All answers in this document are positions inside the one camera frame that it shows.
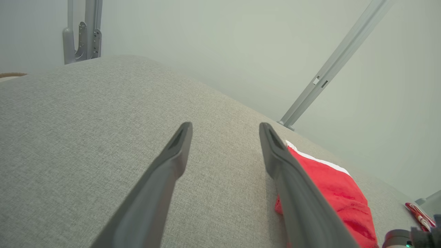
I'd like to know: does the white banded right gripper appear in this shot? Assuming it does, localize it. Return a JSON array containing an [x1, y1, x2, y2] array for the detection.
[[412, 214, 441, 248]]

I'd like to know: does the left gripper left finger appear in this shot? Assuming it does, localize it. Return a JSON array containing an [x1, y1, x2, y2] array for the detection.
[[90, 122, 193, 248]]

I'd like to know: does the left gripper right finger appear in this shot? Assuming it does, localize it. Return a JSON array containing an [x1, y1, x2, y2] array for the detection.
[[259, 122, 360, 248]]

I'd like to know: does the red shorts white trim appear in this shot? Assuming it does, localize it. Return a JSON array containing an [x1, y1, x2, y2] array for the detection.
[[275, 139, 379, 248]]

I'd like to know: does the grey partition post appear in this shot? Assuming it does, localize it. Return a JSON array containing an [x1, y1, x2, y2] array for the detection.
[[415, 189, 441, 207], [277, 0, 393, 131]]

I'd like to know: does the grey post with metal hinges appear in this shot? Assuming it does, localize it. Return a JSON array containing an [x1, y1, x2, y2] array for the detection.
[[63, 0, 103, 65]]

